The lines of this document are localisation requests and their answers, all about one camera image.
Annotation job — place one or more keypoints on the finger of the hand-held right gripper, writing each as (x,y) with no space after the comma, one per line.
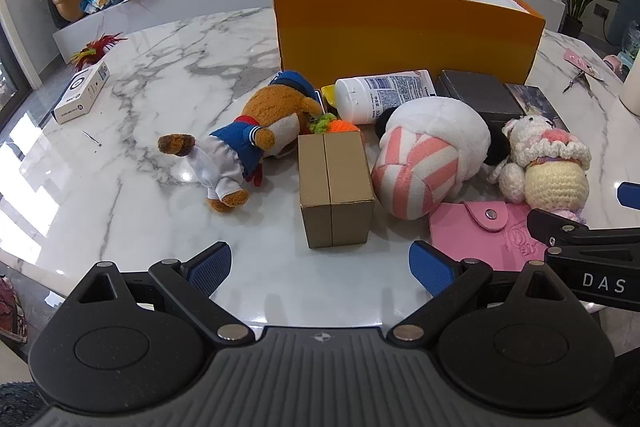
(555,227)
(630,194)

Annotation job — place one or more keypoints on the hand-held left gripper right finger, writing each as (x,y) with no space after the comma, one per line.
(430,269)

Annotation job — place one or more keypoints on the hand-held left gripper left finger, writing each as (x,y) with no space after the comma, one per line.
(210,269)

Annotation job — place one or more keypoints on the white pink crochet doll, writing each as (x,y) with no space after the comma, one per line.
(550,177)

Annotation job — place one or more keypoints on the pink snap wallet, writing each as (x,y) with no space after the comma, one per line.
(475,232)

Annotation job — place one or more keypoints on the dark printed box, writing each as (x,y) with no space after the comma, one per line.
(537,104)

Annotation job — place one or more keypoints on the small brown cardboard box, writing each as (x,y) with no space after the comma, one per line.
(335,187)

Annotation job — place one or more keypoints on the white pink striped panda plush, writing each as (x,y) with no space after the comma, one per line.
(430,142)

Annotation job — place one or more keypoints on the grey lidded box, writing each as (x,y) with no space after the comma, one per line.
(480,94)

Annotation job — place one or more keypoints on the orange crochet fruit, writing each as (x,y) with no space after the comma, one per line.
(342,127)

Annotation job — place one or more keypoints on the brown sailor bear plush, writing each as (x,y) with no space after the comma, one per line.
(280,107)

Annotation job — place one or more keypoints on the white lotion tube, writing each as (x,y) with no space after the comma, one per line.
(380,94)

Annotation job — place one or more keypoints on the orange cardboard box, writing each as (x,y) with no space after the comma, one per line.
(400,27)

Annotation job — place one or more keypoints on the white cylinder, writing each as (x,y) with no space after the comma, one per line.
(631,87)

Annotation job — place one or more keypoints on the pink stool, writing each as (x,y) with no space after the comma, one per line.
(612,63)

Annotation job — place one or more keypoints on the pink card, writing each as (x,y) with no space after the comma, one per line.
(580,59)

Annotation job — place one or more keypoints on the small metal pin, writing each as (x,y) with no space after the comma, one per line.
(91,138)

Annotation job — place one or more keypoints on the red patterned cloth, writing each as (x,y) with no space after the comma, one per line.
(9,307)

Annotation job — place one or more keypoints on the white carton box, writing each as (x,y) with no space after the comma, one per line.
(80,94)

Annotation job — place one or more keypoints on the red green feather toy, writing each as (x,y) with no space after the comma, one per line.
(97,47)

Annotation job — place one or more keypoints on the wall socket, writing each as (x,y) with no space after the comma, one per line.
(601,11)

